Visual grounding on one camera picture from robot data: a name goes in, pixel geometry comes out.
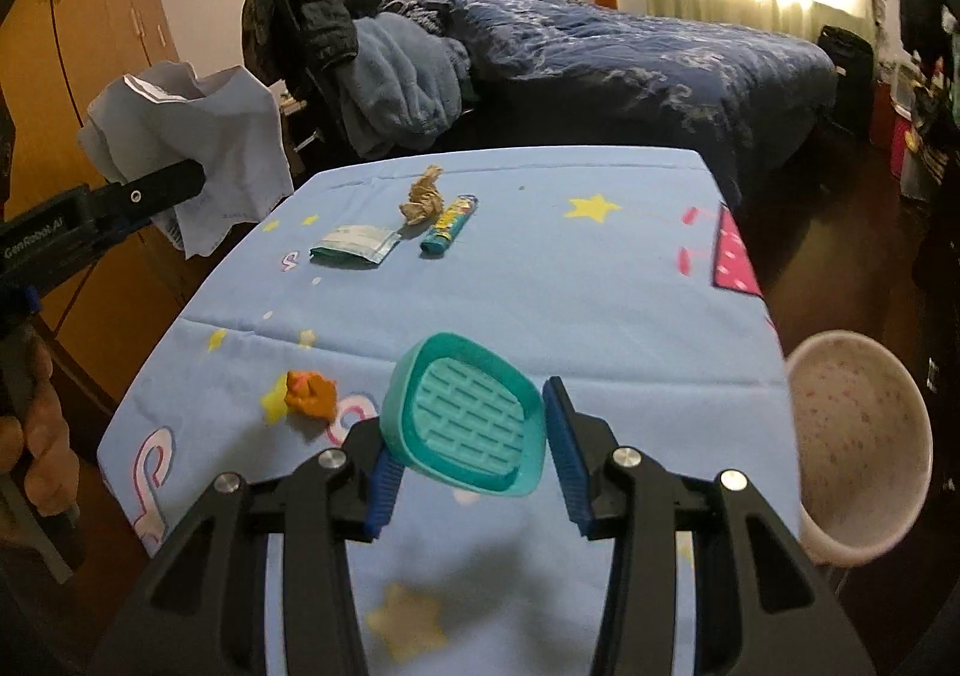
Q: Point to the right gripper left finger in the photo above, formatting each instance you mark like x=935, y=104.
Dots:
x=199, y=607

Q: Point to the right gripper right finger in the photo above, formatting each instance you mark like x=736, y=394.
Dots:
x=761, y=607

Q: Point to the white paper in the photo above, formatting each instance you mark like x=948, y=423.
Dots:
x=228, y=122

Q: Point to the teal plastic soap dish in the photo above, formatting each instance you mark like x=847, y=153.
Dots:
x=459, y=414

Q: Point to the person's left hand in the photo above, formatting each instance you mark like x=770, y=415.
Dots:
x=51, y=482

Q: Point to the brown wooden wardrobe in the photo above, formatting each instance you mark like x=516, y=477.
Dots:
x=57, y=55

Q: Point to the green white tissue pack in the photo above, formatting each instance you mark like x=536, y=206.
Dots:
x=369, y=244

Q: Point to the black jacket on chair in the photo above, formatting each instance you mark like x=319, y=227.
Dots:
x=303, y=43

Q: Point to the light blue patterned tablecloth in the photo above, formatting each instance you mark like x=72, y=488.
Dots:
x=595, y=265

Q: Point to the small teal yellow tube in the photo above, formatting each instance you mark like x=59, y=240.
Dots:
x=448, y=225

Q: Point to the black suitcase by bed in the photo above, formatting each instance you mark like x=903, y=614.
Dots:
x=853, y=58

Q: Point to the cluttered dark side shelf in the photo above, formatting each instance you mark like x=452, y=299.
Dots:
x=929, y=36

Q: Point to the dark blue bed duvet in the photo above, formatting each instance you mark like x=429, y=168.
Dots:
x=550, y=72

